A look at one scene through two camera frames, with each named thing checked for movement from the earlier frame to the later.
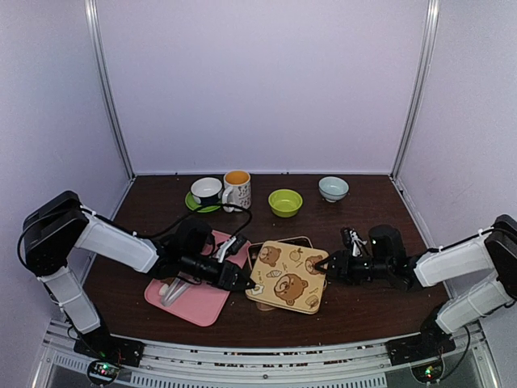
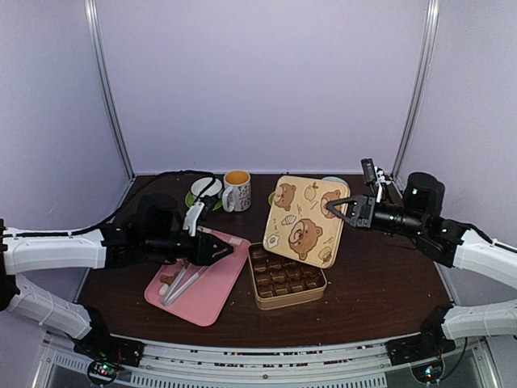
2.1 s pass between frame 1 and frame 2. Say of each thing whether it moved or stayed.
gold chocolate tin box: stayed
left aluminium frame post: stayed
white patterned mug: stayed
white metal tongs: stayed
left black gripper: moved
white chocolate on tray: stayed
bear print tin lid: moved
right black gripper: moved
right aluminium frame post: stayed
